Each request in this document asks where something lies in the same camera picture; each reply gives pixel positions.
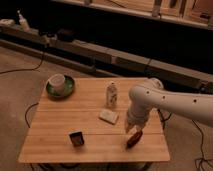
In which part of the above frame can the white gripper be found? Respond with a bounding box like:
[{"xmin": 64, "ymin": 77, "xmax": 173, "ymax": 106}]
[{"xmin": 124, "ymin": 106, "xmax": 150, "ymax": 133}]

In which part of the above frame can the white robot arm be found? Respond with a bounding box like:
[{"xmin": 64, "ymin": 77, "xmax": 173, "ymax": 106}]
[{"xmin": 125, "ymin": 78, "xmax": 213, "ymax": 133}]

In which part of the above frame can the red brown eraser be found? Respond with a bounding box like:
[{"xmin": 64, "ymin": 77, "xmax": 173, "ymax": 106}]
[{"xmin": 127, "ymin": 131, "xmax": 143, "ymax": 148}]

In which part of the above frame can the white sponge block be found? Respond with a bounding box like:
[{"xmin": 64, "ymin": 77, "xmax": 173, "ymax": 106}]
[{"xmin": 99, "ymin": 109, "xmax": 118, "ymax": 124}]

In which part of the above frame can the small white bottle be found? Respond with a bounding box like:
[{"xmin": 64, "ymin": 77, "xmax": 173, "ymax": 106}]
[{"xmin": 106, "ymin": 82, "xmax": 117, "ymax": 108}]

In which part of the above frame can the small dark box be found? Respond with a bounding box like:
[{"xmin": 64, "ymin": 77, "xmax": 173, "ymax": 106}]
[{"xmin": 69, "ymin": 132, "xmax": 84, "ymax": 146}]

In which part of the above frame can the green plate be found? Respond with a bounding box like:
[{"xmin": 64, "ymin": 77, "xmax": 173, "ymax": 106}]
[{"xmin": 46, "ymin": 74, "xmax": 75, "ymax": 98}]

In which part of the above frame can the white cup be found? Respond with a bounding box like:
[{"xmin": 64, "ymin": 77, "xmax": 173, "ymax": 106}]
[{"xmin": 48, "ymin": 74, "xmax": 65, "ymax": 93}]

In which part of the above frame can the black device on ledge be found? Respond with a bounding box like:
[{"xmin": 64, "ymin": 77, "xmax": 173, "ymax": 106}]
[{"xmin": 57, "ymin": 29, "xmax": 75, "ymax": 42}]

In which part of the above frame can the white squeeze bottle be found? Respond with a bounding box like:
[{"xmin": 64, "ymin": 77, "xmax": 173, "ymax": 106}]
[{"xmin": 17, "ymin": 11, "xmax": 30, "ymax": 31}]

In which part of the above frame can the black cable on floor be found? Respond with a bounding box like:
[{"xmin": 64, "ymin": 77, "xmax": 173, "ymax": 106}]
[{"xmin": 0, "ymin": 46, "xmax": 46, "ymax": 76}]

